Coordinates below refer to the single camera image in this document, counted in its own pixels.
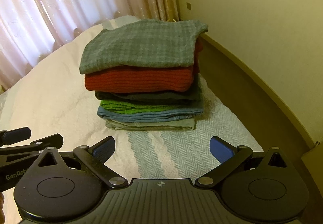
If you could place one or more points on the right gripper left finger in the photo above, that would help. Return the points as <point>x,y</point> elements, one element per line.
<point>93,159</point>

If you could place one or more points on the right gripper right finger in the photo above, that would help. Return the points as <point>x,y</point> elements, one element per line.
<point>231,159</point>

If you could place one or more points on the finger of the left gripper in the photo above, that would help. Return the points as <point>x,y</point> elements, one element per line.
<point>55,140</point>
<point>14,136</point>

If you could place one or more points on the green plaid shorts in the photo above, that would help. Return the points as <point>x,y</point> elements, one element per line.
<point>144,43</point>

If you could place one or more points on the blue folded garment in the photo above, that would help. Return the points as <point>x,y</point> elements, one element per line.
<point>184,112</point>

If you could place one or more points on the green folded garment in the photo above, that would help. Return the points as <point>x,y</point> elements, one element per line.
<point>127,108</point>

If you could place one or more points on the dark folded garment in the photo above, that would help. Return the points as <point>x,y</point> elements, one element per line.
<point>189,95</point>

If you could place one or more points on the red knit sweater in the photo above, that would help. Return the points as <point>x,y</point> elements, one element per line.
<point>126,79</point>

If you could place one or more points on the wall socket plate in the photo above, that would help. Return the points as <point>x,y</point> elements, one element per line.
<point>188,6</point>

